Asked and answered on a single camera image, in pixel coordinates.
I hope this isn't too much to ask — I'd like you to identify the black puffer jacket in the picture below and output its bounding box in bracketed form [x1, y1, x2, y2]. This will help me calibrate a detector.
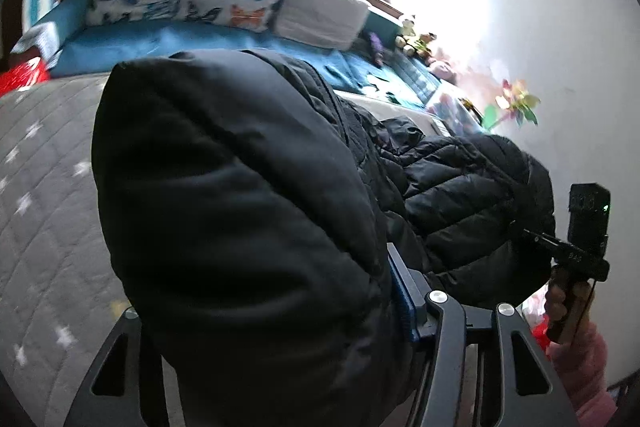
[91, 50, 555, 426]

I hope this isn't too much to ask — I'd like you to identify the pink sleeve forearm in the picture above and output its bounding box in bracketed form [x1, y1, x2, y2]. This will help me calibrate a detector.
[547, 322, 617, 427]

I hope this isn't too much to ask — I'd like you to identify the person right hand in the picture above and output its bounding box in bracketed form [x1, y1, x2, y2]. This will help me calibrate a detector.
[544, 265, 596, 345]

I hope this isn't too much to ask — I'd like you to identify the grey star quilted bedspread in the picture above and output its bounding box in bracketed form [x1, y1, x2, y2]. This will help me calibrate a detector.
[0, 74, 187, 427]

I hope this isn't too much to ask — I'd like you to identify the colourful pinwheel toy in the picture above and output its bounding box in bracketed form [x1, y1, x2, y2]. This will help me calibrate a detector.
[482, 79, 540, 130]

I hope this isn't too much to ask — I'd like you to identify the colourful plastic bag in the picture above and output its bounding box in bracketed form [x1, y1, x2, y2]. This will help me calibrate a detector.
[425, 81, 484, 136]

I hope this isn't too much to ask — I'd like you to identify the purple toy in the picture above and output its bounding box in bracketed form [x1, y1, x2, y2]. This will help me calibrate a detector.
[367, 31, 384, 68]

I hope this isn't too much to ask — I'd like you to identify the stuffed toys group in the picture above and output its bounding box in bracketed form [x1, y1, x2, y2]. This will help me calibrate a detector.
[395, 15, 457, 84]

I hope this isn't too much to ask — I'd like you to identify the white plain pillow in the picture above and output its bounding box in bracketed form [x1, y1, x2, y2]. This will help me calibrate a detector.
[273, 0, 370, 51]

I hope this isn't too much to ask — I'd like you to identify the red fabric item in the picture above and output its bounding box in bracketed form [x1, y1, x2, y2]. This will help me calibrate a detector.
[0, 57, 50, 96]

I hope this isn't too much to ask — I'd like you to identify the blue bed sheet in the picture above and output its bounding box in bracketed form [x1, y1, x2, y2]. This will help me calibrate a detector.
[39, 0, 439, 108]

